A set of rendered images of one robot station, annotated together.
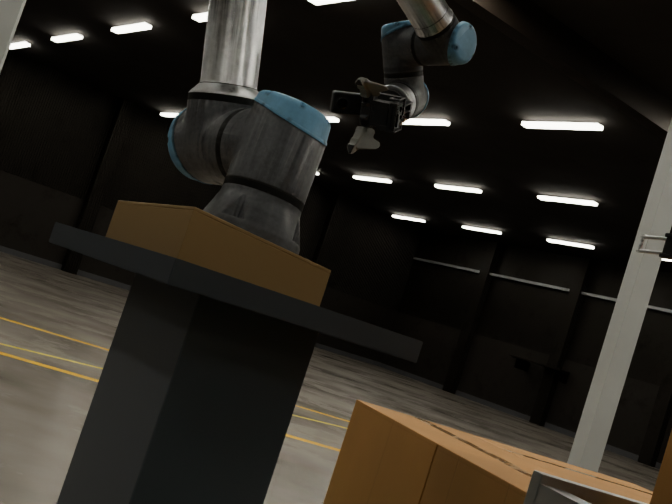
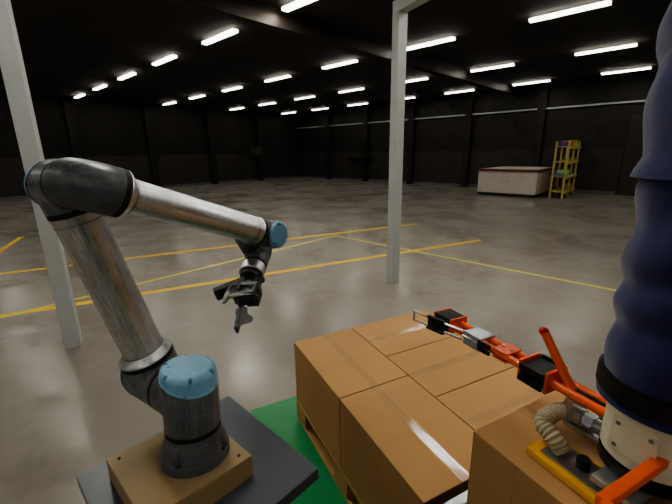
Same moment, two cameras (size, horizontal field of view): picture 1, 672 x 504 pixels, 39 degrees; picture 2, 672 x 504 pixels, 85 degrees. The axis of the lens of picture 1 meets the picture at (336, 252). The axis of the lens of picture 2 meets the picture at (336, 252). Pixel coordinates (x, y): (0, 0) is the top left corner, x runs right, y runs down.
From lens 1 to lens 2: 1.19 m
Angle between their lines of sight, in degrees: 22
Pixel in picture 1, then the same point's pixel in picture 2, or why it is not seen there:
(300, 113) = (190, 389)
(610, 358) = (393, 204)
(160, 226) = not seen: outside the picture
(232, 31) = (123, 331)
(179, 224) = not seen: outside the picture
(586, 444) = (392, 242)
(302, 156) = (204, 410)
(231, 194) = (170, 451)
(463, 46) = (279, 238)
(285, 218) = (211, 447)
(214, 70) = (126, 354)
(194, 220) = not seen: outside the picture
